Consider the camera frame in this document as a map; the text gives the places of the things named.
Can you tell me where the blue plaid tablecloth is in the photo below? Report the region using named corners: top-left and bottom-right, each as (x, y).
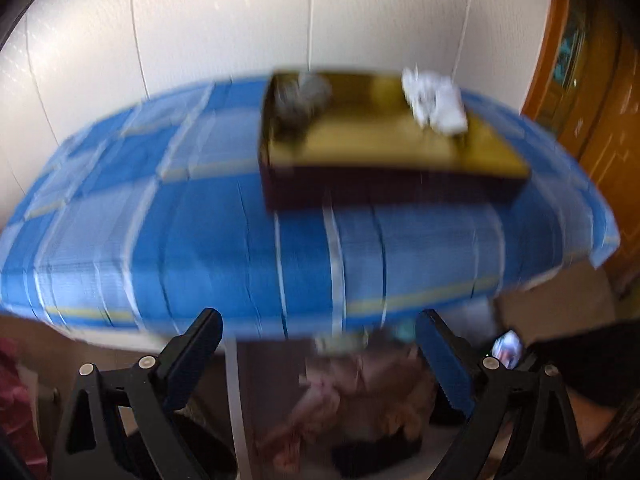
top-left (0, 74), bottom-right (621, 341)

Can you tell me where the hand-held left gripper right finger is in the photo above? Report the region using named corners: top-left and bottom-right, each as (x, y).
top-left (416, 308), bottom-right (588, 480)

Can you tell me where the black sock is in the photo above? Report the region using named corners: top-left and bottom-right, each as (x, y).
top-left (337, 432), bottom-right (426, 478)

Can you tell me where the beige cloth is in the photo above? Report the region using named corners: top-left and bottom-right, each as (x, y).
top-left (257, 342), bottom-right (438, 463)

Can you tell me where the gold lined tin box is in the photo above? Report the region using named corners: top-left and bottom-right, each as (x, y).
top-left (257, 71), bottom-right (532, 213)

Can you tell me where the pale green sock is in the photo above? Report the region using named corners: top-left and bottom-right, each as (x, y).
top-left (312, 332), bottom-right (371, 358)

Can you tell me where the grey sock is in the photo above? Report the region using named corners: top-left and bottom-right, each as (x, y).
top-left (272, 72), bottom-right (335, 128)

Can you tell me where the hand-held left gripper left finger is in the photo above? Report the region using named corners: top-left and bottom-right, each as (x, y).
top-left (50, 307), bottom-right (224, 480)

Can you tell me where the white cloth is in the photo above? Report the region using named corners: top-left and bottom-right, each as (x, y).
top-left (401, 64), bottom-right (469, 136)

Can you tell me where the wooden door frame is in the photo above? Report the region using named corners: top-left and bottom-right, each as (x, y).
top-left (520, 0), bottom-right (571, 126)

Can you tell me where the teal towel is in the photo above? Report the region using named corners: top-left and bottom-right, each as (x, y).
top-left (392, 322), bottom-right (421, 348)

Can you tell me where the red cloth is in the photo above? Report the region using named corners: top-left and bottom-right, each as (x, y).
top-left (0, 337), bottom-right (51, 480)

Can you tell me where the ornate glass panel door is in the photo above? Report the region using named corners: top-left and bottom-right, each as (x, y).
top-left (552, 0), bottom-right (588, 91)

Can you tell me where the carved wooden door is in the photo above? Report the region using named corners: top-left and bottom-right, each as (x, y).
top-left (555, 0), bottom-right (640, 281)

